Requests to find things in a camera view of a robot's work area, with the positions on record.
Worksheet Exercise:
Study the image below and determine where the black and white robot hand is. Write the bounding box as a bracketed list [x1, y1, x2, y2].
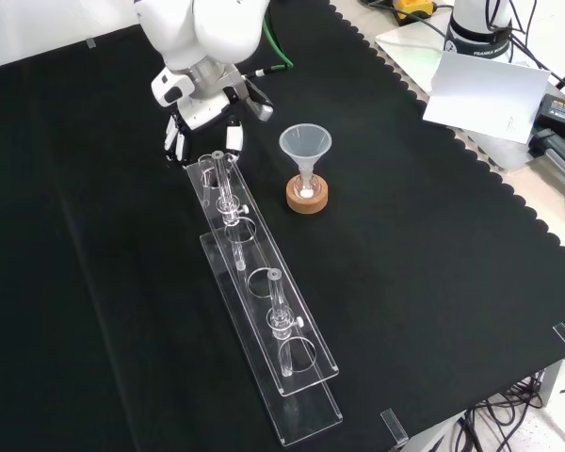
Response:
[162, 88, 246, 167]

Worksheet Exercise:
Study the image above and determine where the translucent plastic funnel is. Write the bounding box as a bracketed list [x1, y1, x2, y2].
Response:
[278, 122, 333, 184]

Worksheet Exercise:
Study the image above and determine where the clear acrylic funnel stand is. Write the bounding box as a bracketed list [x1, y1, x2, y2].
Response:
[186, 150, 346, 448]

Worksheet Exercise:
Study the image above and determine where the round-bottom glass flask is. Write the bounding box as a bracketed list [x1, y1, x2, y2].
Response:
[294, 169, 322, 200]

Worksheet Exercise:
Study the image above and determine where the pale board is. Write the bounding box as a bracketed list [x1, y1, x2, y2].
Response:
[374, 19, 536, 173]

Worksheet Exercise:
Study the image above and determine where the yellow stop button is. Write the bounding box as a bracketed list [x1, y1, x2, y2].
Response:
[392, 0, 440, 25]

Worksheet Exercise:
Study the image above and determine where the black table cloth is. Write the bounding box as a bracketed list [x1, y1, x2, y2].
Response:
[0, 0, 565, 452]

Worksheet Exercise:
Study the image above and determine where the white paper sheet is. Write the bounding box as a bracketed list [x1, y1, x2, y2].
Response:
[422, 50, 552, 145]

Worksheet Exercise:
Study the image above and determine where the black clamp device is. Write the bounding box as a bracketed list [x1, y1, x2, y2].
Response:
[528, 127, 565, 183]

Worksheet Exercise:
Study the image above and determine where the black power adapter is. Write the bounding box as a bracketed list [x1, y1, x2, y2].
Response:
[538, 92, 565, 135]

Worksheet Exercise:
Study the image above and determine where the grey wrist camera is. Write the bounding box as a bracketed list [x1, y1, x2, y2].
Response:
[236, 77, 276, 123]

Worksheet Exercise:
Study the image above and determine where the green cable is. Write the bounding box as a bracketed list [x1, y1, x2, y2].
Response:
[262, 12, 296, 73]

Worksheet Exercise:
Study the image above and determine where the cork ring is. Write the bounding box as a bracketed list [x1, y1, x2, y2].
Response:
[285, 174, 331, 216]

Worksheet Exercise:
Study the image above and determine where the black cable bundle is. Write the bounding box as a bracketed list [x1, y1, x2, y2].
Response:
[449, 369, 550, 452]

